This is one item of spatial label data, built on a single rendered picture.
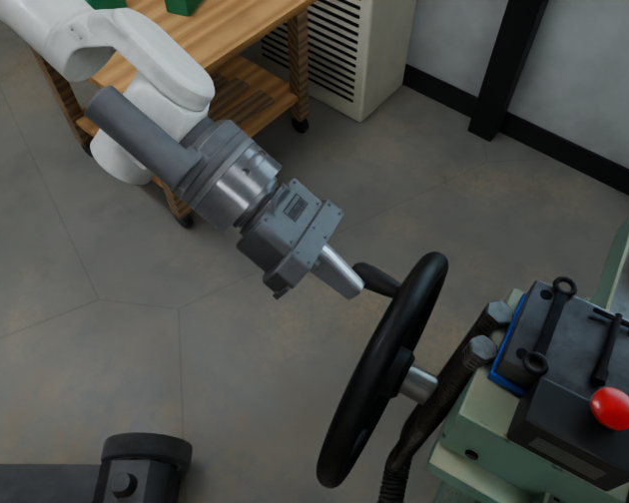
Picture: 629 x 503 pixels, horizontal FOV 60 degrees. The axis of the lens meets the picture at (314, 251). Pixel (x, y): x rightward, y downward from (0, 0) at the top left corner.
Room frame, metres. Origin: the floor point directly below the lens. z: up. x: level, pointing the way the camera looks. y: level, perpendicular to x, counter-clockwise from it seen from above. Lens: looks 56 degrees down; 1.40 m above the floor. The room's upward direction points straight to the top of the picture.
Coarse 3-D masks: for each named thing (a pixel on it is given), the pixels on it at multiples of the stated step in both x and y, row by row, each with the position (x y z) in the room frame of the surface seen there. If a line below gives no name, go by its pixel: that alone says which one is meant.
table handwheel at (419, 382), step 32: (416, 288) 0.26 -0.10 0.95; (384, 320) 0.23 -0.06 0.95; (416, 320) 0.29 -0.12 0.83; (384, 352) 0.20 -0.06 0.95; (352, 384) 0.17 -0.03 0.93; (384, 384) 0.21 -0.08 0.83; (416, 384) 0.21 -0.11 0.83; (352, 416) 0.15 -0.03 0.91; (352, 448) 0.17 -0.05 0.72; (320, 480) 0.12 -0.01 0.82
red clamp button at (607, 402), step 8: (600, 392) 0.13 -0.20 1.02; (608, 392) 0.13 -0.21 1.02; (616, 392) 0.13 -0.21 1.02; (592, 400) 0.13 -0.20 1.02; (600, 400) 0.13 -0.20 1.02; (608, 400) 0.13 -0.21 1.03; (616, 400) 0.13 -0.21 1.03; (624, 400) 0.13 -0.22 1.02; (592, 408) 0.12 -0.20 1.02; (600, 408) 0.12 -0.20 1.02; (608, 408) 0.12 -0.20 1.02; (616, 408) 0.12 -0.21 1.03; (624, 408) 0.12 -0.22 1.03; (600, 416) 0.12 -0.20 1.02; (608, 416) 0.12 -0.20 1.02; (616, 416) 0.12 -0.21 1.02; (624, 416) 0.12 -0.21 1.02; (608, 424) 0.11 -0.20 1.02; (616, 424) 0.11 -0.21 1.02; (624, 424) 0.11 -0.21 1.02
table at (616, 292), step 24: (624, 240) 0.36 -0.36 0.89; (624, 264) 0.32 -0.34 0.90; (600, 288) 0.31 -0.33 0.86; (624, 288) 0.29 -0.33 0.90; (624, 312) 0.26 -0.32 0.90; (432, 456) 0.13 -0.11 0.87; (456, 456) 0.13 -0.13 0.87; (456, 480) 0.11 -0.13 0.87; (480, 480) 0.10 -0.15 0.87; (504, 480) 0.10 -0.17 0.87
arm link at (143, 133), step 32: (96, 96) 0.35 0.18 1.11; (128, 96) 0.38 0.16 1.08; (160, 96) 0.37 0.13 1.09; (128, 128) 0.33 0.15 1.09; (160, 128) 0.34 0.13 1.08; (192, 128) 0.36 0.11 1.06; (224, 128) 0.37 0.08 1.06; (96, 160) 0.35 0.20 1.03; (128, 160) 0.35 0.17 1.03; (160, 160) 0.32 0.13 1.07; (192, 160) 0.32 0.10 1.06; (224, 160) 0.34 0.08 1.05; (192, 192) 0.32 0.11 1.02
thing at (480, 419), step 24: (480, 384) 0.16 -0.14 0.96; (456, 408) 0.15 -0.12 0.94; (480, 408) 0.14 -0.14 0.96; (504, 408) 0.14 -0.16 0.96; (456, 432) 0.13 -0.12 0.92; (480, 432) 0.13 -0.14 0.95; (504, 432) 0.12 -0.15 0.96; (480, 456) 0.12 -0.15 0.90; (504, 456) 0.11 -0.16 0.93; (528, 456) 0.11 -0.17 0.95; (528, 480) 0.10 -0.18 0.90; (552, 480) 0.09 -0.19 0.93; (576, 480) 0.09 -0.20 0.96
